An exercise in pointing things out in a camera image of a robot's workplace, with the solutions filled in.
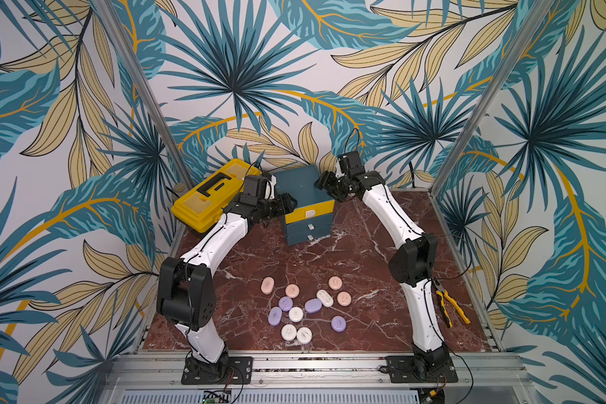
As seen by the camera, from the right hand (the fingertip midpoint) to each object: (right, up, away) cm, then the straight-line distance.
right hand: (319, 186), depth 92 cm
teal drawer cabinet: (-7, +1, -2) cm, 7 cm away
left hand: (-10, -8, -7) cm, 14 cm away
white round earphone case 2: (-10, -48, -14) cm, 50 cm away
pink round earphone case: (-10, -37, -5) cm, 39 cm away
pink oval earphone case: (-18, -35, -5) cm, 40 cm away
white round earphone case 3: (-5, -48, -14) cm, 50 cm away
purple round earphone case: (-12, -40, -8) cm, 43 cm away
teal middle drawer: (-4, -14, 0) cm, 14 cm away
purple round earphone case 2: (+6, -46, -11) cm, 47 cm away
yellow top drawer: (-3, -9, -5) cm, 11 cm away
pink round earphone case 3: (+8, -39, -7) cm, 41 cm away
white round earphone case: (-8, -43, -10) cm, 45 cm away
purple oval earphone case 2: (-15, -43, -11) cm, 47 cm away
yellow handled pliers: (+42, -38, -5) cm, 57 cm away
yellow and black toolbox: (-42, -7, -1) cm, 43 cm away
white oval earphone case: (+2, -39, -7) cm, 40 cm away
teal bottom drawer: (-4, -19, +6) cm, 20 cm away
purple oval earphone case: (-2, -41, -8) cm, 42 cm away
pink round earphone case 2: (+6, -35, -3) cm, 35 cm away
